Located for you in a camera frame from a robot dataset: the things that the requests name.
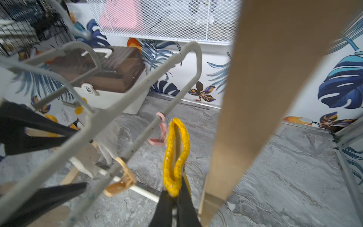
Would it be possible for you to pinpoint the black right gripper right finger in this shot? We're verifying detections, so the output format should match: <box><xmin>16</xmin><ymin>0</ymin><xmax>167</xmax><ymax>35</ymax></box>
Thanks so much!
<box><xmin>176</xmin><ymin>177</ymin><xmax>201</xmax><ymax>227</ymax></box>

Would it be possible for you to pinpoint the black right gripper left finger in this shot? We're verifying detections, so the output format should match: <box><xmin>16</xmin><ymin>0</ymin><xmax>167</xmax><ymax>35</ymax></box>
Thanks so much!
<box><xmin>149</xmin><ymin>190</ymin><xmax>175</xmax><ymax>227</ymax></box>

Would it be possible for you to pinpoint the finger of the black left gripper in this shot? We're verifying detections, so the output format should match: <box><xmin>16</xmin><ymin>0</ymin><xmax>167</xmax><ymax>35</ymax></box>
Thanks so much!
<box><xmin>1</xmin><ymin>101</ymin><xmax>78</xmax><ymax>156</ymax></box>
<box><xmin>1</xmin><ymin>182</ymin><xmax>88</xmax><ymax>227</ymax></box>

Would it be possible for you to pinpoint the beige glove yellow cuff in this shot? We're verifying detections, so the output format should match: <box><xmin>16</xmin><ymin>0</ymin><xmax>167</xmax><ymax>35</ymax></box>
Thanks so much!
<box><xmin>163</xmin><ymin>118</ymin><xmax>191</xmax><ymax>198</ymax></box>

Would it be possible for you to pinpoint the grey multi-clip hanger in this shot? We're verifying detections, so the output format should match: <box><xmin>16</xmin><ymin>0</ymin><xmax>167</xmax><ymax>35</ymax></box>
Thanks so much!
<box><xmin>1</xmin><ymin>41</ymin><xmax>202</xmax><ymax>222</ymax></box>

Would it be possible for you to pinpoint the white glove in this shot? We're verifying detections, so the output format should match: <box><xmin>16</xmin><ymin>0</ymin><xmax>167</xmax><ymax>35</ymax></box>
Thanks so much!
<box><xmin>76</xmin><ymin>110</ymin><xmax>123</xmax><ymax>165</ymax></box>

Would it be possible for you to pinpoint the wooden drying rack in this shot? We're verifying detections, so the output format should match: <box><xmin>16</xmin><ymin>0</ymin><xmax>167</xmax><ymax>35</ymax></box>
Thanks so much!
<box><xmin>200</xmin><ymin>1</ymin><xmax>363</xmax><ymax>226</ymax></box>

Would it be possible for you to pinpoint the brown lidded storage box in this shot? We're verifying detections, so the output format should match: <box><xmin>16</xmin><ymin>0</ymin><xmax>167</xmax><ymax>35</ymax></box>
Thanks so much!
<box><xmin>49</xmin><ymin>46</ymin><xmax>146</xmax><ymax>109</ymax></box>

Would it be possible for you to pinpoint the pink triangular card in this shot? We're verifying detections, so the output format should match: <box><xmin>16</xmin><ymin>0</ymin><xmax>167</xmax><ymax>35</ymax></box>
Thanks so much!
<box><xmin>99</xmin><ymin>0</ymin><xmax>142</xmax><ymax>30</ymax></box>

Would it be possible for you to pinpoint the black wire basket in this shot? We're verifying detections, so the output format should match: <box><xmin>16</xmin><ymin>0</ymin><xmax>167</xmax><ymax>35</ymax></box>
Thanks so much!
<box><xmin>1</xmin><ymin>1</ymin><xmax>71</xmax><ymax>56</ymax></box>

